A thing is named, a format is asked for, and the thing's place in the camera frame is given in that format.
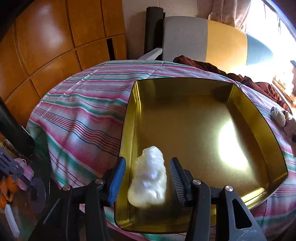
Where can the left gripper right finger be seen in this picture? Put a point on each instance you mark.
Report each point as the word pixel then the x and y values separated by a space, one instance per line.
pixel 181 182

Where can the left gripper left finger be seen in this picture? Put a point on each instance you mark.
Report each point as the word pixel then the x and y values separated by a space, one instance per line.
pixel 112 182

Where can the white plastic-wrapped bun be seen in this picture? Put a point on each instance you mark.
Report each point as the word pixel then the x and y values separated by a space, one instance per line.
pixel 149 179

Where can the cream sock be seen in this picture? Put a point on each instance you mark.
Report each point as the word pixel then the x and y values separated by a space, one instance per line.
pixel 278 116

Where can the gold metal tin box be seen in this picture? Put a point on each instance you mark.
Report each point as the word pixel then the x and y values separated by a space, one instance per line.
pixel 214 130

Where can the striped pink green bedsheet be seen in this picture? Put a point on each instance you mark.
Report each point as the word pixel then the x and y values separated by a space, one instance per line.
pixel 80 120

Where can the dark red blanket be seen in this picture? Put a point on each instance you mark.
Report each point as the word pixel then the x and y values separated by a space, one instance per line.
pixel 262 87

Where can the orange wooden wardrobe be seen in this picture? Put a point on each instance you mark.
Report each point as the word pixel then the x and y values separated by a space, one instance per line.
pixel 52 40

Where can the black rolled mat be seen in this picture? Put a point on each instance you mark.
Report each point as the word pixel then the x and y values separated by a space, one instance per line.
pixel 154 28

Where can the beige curtain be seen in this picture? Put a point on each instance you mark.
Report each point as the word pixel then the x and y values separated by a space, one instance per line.
pixel 230 12

